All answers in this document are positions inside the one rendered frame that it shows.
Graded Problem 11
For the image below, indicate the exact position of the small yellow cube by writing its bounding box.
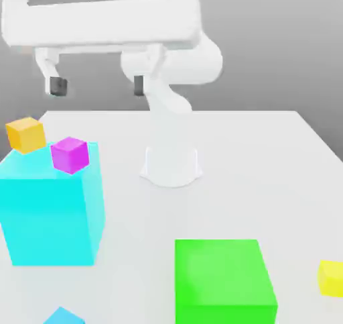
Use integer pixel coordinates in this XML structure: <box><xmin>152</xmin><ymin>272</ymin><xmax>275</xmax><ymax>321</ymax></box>
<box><xmin>317</xmin><ymin>259</ymin><xmax>343</xmax><ymax>299</ymax></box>

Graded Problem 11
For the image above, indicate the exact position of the small orange cube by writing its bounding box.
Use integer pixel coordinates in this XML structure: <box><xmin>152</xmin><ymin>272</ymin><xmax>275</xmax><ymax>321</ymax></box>
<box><xmin>5</xmin><ymin>116</ymin><xmax>47</xmax><ymax>155</ymax></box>

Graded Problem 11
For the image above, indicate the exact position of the small light blue cube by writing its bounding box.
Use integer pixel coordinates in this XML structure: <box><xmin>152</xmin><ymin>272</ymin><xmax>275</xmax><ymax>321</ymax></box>
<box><xmin>42</xmin><ymin>306</ymin><xmax>86</xmax><ymax>324</ymax></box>

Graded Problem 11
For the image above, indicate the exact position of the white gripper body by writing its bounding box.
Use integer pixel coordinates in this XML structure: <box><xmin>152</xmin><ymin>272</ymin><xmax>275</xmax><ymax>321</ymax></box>
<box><xmin>0</xmin><ymin>0</ymin><xmax>206</xmax><ymax>55</ymax></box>

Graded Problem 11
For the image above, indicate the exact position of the large cyan box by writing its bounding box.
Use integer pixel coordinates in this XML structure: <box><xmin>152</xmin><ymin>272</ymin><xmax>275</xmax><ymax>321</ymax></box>
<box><xmin>0</xmin><ymin>140</ymin><xmax>106</xmax><ymax>268</ymax></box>

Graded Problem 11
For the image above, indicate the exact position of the large green box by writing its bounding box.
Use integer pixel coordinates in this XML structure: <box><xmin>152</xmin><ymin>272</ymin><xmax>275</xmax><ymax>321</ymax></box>
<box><xmin>174</xmin><ymin>238</ymin><xmax>279</xmax><ymax>324</ymax></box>

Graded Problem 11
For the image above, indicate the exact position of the small magenta cube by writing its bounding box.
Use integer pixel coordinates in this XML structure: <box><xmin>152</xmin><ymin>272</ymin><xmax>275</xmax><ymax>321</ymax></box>
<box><xmin>50</xmin><ymin>136</ymin><xmax>90</xmax><ymax>175</ymax></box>

